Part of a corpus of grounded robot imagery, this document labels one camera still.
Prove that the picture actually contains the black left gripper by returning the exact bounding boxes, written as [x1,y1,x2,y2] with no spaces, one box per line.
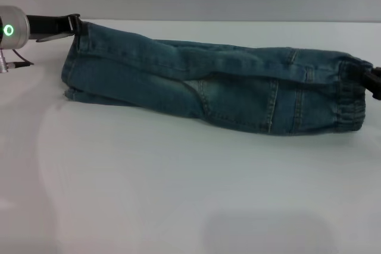
[26,13,90,43]

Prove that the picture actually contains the blue denim shorts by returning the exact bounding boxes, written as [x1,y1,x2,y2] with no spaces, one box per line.
[61,19,375,137]

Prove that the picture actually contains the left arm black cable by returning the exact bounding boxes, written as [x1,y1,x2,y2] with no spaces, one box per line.
[0,49,35,74]

